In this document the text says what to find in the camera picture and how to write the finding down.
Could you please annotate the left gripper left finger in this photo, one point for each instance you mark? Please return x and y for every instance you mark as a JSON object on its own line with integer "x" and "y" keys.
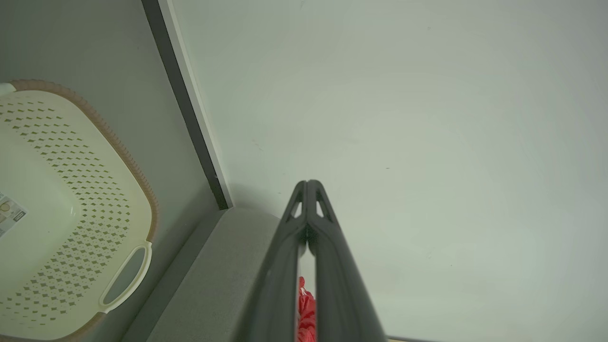
{"x": 280, "y": 275}

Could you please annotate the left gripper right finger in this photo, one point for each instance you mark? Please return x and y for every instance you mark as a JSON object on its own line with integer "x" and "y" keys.
{"x": 339, "y": 285}

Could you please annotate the red clothing with white trim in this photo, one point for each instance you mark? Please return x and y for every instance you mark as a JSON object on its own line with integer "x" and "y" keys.
{"x": 306, "y": 308}

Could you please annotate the cream perforated laundry basket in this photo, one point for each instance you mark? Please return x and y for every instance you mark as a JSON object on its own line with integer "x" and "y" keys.
{"x": 61, "y": 199}

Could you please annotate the grey fabric sofa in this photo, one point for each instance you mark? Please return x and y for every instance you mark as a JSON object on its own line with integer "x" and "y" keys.
{"x": 213, "y": 285}

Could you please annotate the black and white baseboard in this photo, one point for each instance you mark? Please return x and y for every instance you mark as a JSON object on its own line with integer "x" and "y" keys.
{"x": 190, "y": 114}

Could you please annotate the white label sticker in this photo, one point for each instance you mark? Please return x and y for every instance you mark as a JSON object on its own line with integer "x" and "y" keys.
{"x": 9, "y": 213}

